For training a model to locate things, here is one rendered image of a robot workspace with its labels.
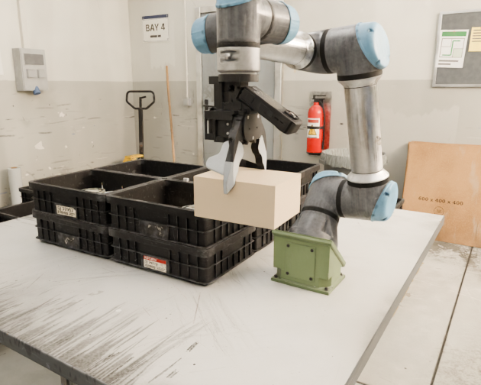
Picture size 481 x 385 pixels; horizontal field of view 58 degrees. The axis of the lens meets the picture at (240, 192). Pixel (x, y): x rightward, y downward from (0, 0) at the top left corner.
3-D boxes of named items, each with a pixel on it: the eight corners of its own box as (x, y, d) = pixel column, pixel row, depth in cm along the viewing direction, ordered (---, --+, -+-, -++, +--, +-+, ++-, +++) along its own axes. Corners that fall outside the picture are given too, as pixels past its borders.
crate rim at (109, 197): (257, 198, 145) (257, 191, 144) (206, 221, 120) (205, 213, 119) (164, 184, 165) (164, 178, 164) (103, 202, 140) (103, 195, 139)
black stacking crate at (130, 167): (209, 192, 192) (208, 167, 189) (166, 208, 167) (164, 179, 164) (142, 182, 212) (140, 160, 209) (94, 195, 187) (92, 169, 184)
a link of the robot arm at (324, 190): (310, 221, 140) (322, 185, 145) (350, 226, 132) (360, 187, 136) (295, 204, 131) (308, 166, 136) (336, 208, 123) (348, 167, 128)
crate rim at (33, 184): (164, 184, 165) (164, 178, 164) (103, 202, 140) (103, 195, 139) (92, 173, 184) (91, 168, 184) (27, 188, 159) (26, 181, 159)
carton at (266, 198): (299, 211, 83) (301, 173, 81) (274, 229, 73) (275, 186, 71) (227, 201, 90) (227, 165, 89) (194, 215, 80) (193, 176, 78)
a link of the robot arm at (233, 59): (267, 49, 77) (246, 45, 70) (266, 76, 78) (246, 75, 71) (230, 50, 80) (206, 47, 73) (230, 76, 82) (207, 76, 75)
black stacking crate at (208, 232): (256, 225, 147) (256, 192, 144) (206, 253, 122) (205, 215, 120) (166, 208, 167) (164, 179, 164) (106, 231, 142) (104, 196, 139)
